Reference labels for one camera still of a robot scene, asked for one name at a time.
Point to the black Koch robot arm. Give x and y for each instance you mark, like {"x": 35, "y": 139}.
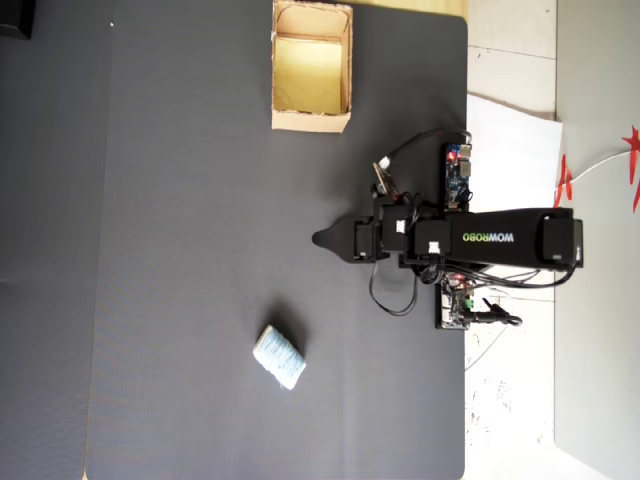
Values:
{"x": 530, "y": 235}

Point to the blue controller board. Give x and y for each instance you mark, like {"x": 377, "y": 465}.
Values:
{"x": 455, "y": 180}

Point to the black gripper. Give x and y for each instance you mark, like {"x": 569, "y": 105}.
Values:
{"x": 369, "y": 240}

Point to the white paper sheet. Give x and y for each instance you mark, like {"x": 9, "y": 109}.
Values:
{"x": 515, "y": 165}

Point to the black box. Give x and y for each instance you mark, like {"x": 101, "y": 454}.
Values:
{"x": 14, "y": 17}

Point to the black foam mat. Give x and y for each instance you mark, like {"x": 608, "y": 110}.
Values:
{"x": 200, "y": 225}

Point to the red paper cutout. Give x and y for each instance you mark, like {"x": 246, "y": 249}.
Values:
{"x": 564, "y": 180}
{"x": 635, "y": 160}

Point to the motor driver circuit board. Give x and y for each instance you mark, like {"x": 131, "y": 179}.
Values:
{"x": 452, "y": 305}

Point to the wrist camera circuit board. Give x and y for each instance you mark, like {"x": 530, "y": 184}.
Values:
{"x": 385, "y": 180}

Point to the black power plug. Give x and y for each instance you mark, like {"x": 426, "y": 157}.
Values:
{"x": 492, "y": 317}

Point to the brown cardboard box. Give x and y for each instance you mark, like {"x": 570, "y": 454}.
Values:
{"x": 310, "y": 122}

